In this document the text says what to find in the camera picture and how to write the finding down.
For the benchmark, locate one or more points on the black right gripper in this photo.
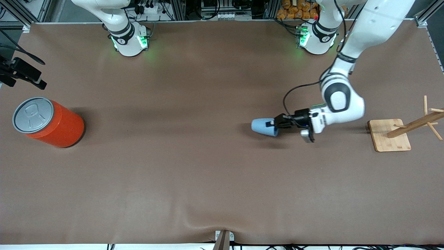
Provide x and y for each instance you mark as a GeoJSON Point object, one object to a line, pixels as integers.
{"type": "Point", "coordinates": [23, 70]}

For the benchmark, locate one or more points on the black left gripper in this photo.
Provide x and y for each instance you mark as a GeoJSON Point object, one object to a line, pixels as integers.
{"type": "Point", "coordinates": [300, 117]}

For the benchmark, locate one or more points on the light blue plastic cup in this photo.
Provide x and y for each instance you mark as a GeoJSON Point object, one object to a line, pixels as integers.
{"type": "Point", "coordinates": [258, 126]}

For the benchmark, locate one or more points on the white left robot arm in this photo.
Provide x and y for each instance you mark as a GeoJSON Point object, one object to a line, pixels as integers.
{"type": "Point", "coordinates": [357, 107]}

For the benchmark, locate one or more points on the orange can with silver lid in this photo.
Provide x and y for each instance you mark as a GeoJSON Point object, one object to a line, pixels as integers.
{"type": "Point", "coordinates": [59, 128]}

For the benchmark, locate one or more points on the brown table cover mat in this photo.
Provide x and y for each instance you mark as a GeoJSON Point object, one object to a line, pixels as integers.
{"type": "Point", "coordinates": [222, 156]}

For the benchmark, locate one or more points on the orange snack bag pile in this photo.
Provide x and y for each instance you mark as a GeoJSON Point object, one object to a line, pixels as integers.
{"type": "Point", "coordinates": [295, 12]}

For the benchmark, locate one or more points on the wooden mug rack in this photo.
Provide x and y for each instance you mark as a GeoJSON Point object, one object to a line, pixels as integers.
{"type": "Point", "coordinates": [388, 139]}

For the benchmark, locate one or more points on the white terminal block row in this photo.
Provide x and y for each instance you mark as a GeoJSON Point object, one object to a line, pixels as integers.
{"type": "Point", "coordinates": [232, 15]}

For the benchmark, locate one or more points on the white power strip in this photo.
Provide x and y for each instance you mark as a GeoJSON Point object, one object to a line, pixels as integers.
{"type": "Point", "coordinates": [152, 8]}

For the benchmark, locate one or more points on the aluminium frame rail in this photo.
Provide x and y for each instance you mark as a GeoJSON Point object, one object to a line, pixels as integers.
{"type": "Point", "coordinates": [17, 10]}

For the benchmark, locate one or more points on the aluminium frame post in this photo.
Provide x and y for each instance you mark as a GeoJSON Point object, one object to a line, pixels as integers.
{"type": "Point", "coordinates": [178, 10]}
{"type": "Point", "coordinates": [272, 8]}

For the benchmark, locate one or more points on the metal table edge bracket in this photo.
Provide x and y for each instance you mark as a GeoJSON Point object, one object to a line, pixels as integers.
{"type": "Point", "coordinates": [223, 241]}

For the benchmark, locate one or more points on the aluminium table edge rail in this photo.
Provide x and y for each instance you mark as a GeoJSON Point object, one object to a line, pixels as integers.
{"type": "Point", "coordinates": [435, 45]}

